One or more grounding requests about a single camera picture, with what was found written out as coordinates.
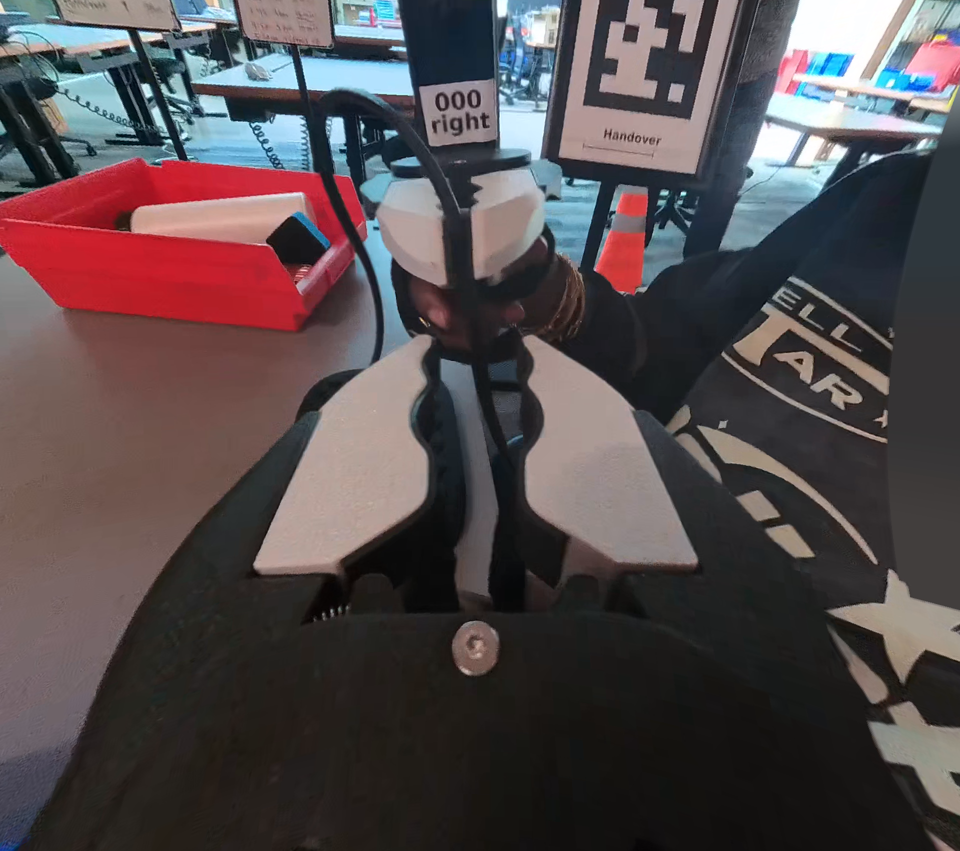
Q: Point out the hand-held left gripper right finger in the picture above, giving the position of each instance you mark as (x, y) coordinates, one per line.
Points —
(607, 483)

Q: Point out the blue and black foam block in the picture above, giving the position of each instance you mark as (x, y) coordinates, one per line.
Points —
(296, 240)

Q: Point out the wooden office desk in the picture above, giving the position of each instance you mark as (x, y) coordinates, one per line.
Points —
(75, 37)
(840, 120)
(337, 78)

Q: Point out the person's right hand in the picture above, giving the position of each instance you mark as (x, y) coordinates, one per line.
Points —
(435, 311)

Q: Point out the small crumpled grey object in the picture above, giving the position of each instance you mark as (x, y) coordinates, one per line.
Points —
(257, 71)

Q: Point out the stack of blue crates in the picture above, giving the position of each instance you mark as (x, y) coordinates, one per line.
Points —
(829, 75)

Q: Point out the white bottle with black cap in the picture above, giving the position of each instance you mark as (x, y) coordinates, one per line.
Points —
(217, 217)

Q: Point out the black looped object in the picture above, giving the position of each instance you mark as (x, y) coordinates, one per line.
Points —
(360, 251)

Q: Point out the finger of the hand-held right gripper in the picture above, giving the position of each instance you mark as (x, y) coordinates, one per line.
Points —
(416, 228)
(510, 221)

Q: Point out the orange striped traffic cone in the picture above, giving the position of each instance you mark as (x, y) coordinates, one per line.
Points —
(626, 251)

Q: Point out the black printed shirt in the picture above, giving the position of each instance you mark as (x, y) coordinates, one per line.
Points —
(810, 491)

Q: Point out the red plastic bin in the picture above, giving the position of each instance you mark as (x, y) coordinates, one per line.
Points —
(150, 281)

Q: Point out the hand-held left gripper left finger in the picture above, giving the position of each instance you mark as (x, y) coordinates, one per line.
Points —
(352, 483)

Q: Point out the tag poster on black stand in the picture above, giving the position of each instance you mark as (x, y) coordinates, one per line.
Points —
(660, 41)

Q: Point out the person's right forearm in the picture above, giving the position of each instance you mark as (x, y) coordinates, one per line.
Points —
(675, 311)

